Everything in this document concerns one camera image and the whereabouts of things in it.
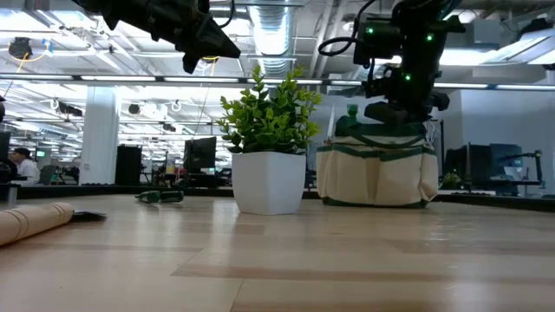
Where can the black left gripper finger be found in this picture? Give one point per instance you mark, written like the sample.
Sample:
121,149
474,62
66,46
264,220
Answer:
214,38
208,50

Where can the green and white spray bottle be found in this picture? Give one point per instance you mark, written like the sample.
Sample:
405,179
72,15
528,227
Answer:
349,119

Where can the cream canvas bag green trim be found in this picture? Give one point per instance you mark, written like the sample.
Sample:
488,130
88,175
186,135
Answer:
377,177

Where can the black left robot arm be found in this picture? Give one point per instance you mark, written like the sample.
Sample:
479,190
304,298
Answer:
91,3

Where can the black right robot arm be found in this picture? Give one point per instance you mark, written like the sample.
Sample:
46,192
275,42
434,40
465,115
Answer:
416,26

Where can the small background plant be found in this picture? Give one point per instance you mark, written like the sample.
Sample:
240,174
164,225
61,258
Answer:
451,178

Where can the black office monitor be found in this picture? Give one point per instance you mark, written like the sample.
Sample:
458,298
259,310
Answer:
199,154

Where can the dark workstation with monitors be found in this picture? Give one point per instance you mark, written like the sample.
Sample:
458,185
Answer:
498,164

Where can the white building pillar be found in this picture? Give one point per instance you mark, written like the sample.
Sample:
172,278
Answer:
99,138

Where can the black cabinet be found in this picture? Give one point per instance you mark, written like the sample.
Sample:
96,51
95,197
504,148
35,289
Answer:
128,164

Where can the green plant in white pot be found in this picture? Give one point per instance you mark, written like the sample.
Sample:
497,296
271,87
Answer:
269,182

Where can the small green tool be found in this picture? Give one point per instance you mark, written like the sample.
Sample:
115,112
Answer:
169,196

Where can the black ceiling spotlight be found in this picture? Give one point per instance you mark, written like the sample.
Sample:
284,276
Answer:
20,47

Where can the person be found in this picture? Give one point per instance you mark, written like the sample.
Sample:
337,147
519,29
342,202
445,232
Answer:
28,167

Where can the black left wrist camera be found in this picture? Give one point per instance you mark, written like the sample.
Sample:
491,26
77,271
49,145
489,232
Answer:
189,64

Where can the grey metal post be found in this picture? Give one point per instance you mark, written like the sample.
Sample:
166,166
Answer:
12,193

